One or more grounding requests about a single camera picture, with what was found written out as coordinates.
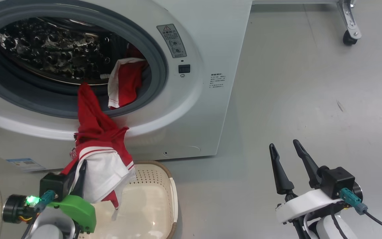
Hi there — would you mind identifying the red and white garment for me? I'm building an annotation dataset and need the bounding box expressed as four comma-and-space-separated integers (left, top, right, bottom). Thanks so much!
60, 46, 149, 221

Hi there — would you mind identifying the blue energy label sticker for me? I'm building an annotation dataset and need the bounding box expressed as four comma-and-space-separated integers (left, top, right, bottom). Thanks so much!
6, 158, 45, 171

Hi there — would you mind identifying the white front-load washing machine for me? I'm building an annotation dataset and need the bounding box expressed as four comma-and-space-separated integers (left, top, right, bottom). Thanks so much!
0, 0, 253, 171

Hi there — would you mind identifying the grey warning sticker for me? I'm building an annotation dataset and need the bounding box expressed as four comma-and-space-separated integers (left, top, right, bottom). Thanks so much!
157, 24, 187, 58

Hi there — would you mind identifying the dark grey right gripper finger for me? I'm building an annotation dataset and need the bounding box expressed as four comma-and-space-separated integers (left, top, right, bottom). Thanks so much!
269, 143, 295, 195
293, 139, 322, 189

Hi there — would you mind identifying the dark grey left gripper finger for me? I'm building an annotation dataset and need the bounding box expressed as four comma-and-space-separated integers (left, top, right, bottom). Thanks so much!
75, 159, 87, 198

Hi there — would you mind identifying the metal frame leg with caster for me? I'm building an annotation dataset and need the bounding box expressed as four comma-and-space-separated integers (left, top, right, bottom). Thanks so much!
252, 0, 362, 46

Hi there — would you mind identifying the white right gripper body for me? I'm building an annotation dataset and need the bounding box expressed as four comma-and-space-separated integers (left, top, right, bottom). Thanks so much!
276, 189, 344, 223

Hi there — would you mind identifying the cream perforated laundry basket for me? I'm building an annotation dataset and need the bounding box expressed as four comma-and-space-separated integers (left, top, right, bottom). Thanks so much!
78, 160, 178, 239

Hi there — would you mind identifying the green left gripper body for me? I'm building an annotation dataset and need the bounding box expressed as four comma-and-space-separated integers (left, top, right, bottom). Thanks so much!
47, 195, 97, 233

